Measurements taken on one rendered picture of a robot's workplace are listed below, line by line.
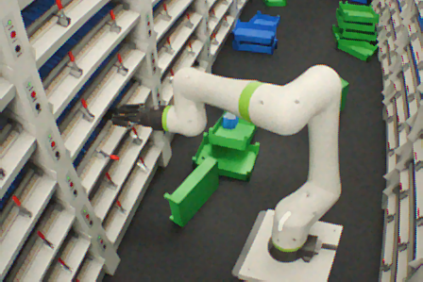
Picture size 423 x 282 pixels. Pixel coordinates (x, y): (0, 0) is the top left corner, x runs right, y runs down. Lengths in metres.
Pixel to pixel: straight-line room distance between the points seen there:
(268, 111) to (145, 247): 1.06
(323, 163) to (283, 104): 0.33
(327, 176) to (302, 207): 0.13
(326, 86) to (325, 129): 0.15
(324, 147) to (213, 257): 0.82
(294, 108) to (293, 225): 0.41
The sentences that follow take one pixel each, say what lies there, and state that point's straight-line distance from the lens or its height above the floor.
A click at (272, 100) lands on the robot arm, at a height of 0.95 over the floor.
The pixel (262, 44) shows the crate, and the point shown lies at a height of 0.04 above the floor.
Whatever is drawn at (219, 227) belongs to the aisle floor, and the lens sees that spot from 1.86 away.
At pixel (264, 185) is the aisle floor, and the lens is 2.01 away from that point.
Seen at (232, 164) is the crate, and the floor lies 0.00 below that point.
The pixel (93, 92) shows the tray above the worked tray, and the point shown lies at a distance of 1.44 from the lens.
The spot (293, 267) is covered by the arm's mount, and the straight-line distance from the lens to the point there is 1.41.
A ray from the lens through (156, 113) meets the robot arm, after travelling 1.39.
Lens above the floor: 1.59
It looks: 43 degrees down
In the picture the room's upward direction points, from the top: 3 degrees counter-clockwise
